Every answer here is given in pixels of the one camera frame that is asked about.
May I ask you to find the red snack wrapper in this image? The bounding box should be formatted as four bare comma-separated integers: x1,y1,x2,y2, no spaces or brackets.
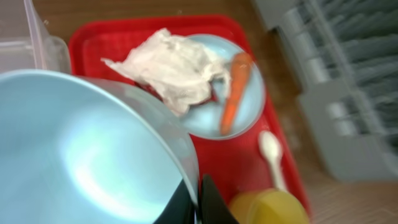
134,82,218,105

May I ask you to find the light blue bowl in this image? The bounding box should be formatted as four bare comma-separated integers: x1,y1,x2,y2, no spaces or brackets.
1,70,198,224

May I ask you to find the white napkin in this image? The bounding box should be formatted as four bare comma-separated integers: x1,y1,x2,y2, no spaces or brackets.
101,28,231,116

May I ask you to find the yellow cup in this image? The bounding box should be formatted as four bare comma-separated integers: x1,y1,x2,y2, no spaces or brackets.
229,189,310,224

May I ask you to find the white plastic spoon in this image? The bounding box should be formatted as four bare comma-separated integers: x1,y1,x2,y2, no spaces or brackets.
259,131,288,192

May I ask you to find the light blue plate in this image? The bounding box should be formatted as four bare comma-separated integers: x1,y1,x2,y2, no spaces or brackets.
180,34,266,140

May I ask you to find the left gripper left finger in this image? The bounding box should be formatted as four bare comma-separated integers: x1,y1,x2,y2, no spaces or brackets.
154,180,195,224

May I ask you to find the grey dishwasher rack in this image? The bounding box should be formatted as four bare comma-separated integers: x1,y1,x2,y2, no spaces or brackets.
254,0,397,182

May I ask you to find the orange carrot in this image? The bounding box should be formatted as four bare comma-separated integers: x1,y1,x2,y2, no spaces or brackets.
220,52,253,135

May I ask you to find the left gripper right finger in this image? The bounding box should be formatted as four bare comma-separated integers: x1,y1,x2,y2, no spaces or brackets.
200,174,238,224

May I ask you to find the clear plastic bin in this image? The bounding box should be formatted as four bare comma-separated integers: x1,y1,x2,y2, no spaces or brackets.
1,0,72,73

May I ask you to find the red serving tray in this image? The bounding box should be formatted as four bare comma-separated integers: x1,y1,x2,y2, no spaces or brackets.
68,15,312,214

